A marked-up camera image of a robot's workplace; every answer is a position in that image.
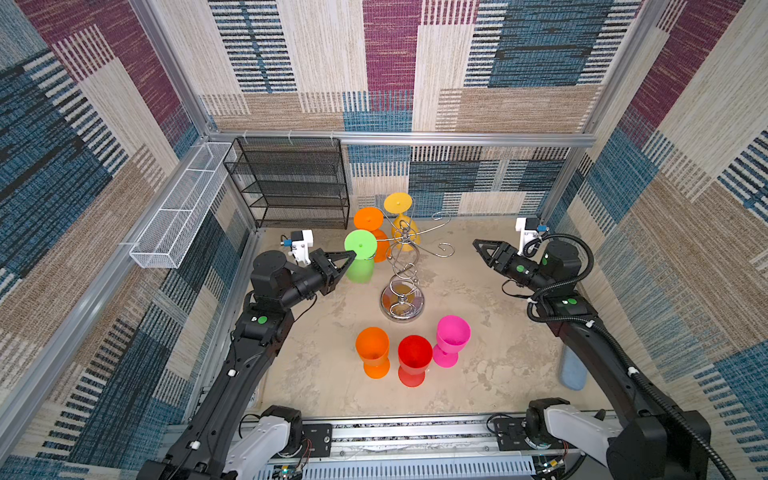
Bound white wire mesh basket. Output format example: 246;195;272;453
130;142;233;269

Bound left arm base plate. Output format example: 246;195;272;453
272;423;333;460

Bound black wire mesh shelf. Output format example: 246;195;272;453
224;137;351;229

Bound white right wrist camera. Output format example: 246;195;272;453
515;217;549;255

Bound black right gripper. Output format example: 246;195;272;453
471;239;551;294

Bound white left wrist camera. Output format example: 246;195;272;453
280;230;314;266

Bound blue grey glasses case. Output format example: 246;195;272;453
559;346;588;391

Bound chrome wine glass rack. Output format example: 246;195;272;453
379;212;455;324

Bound green wine glass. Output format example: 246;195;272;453
344;229;378;284

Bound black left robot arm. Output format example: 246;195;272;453
138;249;356;479

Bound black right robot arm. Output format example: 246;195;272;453
473;233;733;479

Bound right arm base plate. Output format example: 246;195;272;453
485;413;580;453

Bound pink wine glass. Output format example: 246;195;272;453
433;315;472;368

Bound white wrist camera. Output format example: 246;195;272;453
280;230;314;266
515;217;549;255

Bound orange wine glass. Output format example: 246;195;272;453
354;207;390;263
355;327;390;379

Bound red wine glass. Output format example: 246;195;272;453
397;335;433;388

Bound yellow wine glass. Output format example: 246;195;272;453
384;192;421;257

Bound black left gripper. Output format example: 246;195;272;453
277;251;353;314

